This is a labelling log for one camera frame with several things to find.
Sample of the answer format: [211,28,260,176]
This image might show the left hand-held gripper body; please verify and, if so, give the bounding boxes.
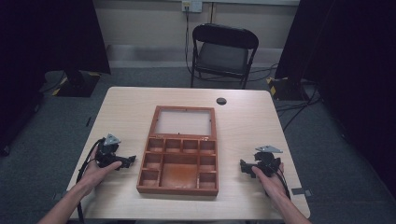
[94,133,127,169]

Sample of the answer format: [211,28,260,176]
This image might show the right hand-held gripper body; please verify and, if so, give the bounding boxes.
[251,145,284,178]

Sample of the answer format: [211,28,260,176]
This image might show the brown wooden compartment box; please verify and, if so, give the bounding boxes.
[135,105,219,197]

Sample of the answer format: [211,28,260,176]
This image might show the person's right hand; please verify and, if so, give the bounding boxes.
[250,161,290,204]

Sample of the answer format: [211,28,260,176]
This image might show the person's left hand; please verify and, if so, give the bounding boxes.
[78,146,123,196]

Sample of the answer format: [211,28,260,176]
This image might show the grey tape strip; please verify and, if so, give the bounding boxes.
[290,187,313,198]

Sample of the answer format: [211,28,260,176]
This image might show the black stand base striped tape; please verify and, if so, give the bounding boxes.
[50,69,102,98]
[265,76,311,102]

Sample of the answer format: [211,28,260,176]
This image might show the black folding chair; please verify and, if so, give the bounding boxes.
[190,22,261,91]

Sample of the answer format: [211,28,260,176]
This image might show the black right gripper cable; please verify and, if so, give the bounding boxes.
[268,164,292,201]

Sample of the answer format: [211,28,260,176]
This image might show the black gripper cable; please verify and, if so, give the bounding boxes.
[268,164,292,201]
[75,137,106,224]

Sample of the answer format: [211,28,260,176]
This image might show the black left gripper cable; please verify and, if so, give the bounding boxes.
[75,137,106,224]

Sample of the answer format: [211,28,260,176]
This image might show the black floor cables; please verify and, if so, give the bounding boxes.
[275,83,323,133]

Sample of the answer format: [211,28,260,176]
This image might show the black wall socket cable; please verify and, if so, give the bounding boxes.
[184,5,200,78]

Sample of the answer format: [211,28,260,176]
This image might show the white wall socket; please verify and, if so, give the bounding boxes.
[181,0,204,14]

